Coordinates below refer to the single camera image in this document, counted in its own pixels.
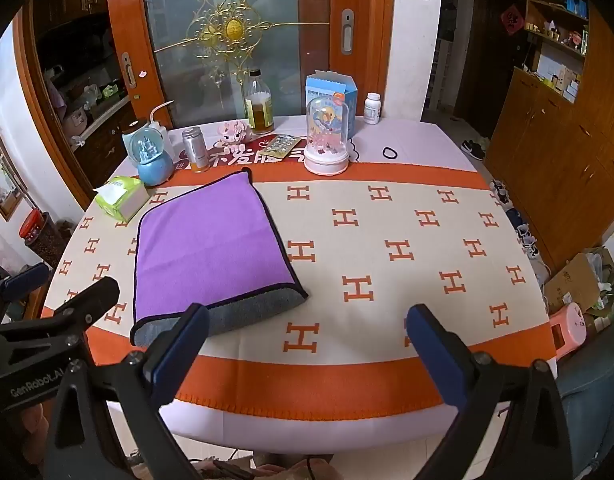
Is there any blue snow globe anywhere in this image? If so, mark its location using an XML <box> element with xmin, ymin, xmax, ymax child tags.
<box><xmin>128</xmin><ymin>127</ymin><xmax>175</xmax><ymax>187</ymax></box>

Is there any dark wooden door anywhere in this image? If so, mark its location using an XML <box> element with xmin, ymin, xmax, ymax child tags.
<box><xmin>454</xmin><ymin>0</ymin><xmax>530</xmax><ymax>139</ymax></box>

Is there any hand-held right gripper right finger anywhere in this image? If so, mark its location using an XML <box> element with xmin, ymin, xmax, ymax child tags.
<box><xmin>406</xmin><ymin>303</ymin><xmax>574</xmax><ymax>480</ymax></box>

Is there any pill blister pack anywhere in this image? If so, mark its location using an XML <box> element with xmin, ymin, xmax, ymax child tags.
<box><xmin>259</xmin><ymin>134</ymin><xmax>301</xmax><ymax>160</ymax></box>

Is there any framed wall picture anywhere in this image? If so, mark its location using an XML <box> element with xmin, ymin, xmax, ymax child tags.
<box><xmin>0</xmin><ymin>119</ymin><xmax>28</xmax><ymax>222</ymax></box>

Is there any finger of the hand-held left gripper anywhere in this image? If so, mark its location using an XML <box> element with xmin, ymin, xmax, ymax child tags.
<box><xmin>0</xmin><ymin>262</ymin><xmax>51</xmax><ymax>313</ymax></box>
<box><xmin>0</xmin><ymin>276</ymin><xmax>120</xmax><ymax>343</ymax></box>

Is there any wooden shelf cabinet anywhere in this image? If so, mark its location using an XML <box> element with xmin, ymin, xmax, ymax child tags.
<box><xmin>484</xmin><ymin>0</ymin><xmax>614</xmax><ymax>275</ymax></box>

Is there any orange and cream printed blanket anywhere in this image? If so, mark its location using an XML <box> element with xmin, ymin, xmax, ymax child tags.
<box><xmin>41</xmin><ymin>162</ymin><xmax>558</xmax><ymax>422</ymax></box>

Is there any black sneaker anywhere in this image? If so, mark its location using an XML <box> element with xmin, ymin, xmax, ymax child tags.
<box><xmin>459</xmin><ymin>140</ymin><xmax>488</xmax><ymax>161</ymax></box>

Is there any blue carton box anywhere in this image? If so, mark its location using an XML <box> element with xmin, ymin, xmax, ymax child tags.
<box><xmin>306</xmin><ymin>71</ymin><xmax>358</xmax><ymax>139</ymax></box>

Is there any gold door ornament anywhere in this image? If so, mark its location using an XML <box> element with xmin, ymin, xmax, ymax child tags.
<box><xmin>154</xmin><ymin>0</ymin><xmax>333</xmax><ymax>83</ymax></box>

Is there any blue upholstered chair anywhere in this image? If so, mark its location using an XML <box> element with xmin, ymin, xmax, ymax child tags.
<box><xmin>554</xmin><ymin>320</ymin><xmax>614</xmax><ymax>476</ymax></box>

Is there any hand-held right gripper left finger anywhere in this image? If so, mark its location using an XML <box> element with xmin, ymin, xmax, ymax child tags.
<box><xmin>44</xmin><ymin>302</ymin><xmax>211</xmax><ymax>480</ymax></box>

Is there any dark wooden kitchen cabinet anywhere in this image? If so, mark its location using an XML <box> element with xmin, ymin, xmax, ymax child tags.
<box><xmin>32</xmin><ymin>0</ymin><xmax>138</xmax><ymax>192</ymax></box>

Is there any red printed leaflet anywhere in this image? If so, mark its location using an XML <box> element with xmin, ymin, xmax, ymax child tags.
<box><xmin>174</xmin><ymin>132</ymin><xmax>360</xmax><ymax>173</ymax></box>

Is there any silver and orange can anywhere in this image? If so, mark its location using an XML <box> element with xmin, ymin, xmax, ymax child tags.
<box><xmin>181</xmin><ymin>127</ymin><xmax>209</xmax><ymax>174</ymax></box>

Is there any white pill bottle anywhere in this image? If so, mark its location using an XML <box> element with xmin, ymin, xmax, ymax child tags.
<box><xmin>363</xmin><ymin>92</ymin><xmax>381</xmax><ymax>125</ymax></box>

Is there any row of shoes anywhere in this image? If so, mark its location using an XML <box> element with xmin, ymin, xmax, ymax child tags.
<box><xmin>490</xmin><ymin>179</ymin><xmax>541</xmax><ymax>262</ymax></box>

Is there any pink brick toy pig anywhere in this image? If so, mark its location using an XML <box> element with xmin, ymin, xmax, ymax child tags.
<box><xmin>217</xmin><ymin>121</ymin><xmax>253</xmax><ymax>147</ymax></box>

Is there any purple and grey towel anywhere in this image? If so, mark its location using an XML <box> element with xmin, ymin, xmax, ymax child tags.
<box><xmin>130</xmin><ymin>170</ymin><xmax>309</xmax><ymax>347</ymax></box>

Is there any green tissue pack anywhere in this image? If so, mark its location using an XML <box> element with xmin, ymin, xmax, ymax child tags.
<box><xmin>93</xmin><ymin>176</ymin><xmax>152</xmax><ymax>223</ymax></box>

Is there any glass bottle with yellow liquid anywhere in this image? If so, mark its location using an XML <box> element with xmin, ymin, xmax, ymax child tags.
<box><xmin>244</xmin><ymin>69</ymin><xmax>275</xmax><ymax>135</ymax></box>

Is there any jar with red lid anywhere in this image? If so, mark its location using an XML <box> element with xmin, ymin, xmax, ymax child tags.
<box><xmin>19</xmin><ymin>209</ymin><xmax>70</xmax><ymax>267</ymax></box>

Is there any cardboard box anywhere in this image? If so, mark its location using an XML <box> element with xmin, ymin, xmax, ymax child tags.
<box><xmin>543</xmin><ymin>252</ymin><xmax>606</xmax><ymax>317</ymax></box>

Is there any red diamond door decoration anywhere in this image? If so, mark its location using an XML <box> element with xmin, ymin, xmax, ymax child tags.
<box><xmin>502</xmin><ymin>4</ymin><xmax>526</xmax><ymax>36</ymax></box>

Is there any glass dome music box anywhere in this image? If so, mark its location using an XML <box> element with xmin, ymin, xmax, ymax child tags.
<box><xmin>303</xmin><ymin>96</ymin><xmax>350</xmax><ymax>176</ymax></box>

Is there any pink plastic stool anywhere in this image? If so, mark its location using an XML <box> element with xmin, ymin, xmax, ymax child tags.
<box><xmin>548</xmin><ymin>302</ymin><xmax>587</xmax><ymax>359</ymax></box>

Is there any wooden sliding glass door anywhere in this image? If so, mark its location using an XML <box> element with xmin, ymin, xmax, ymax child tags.
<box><xmin>106</xmin><ymin>0</ymin><xmax>395</xmax><ymax>131</ymax></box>

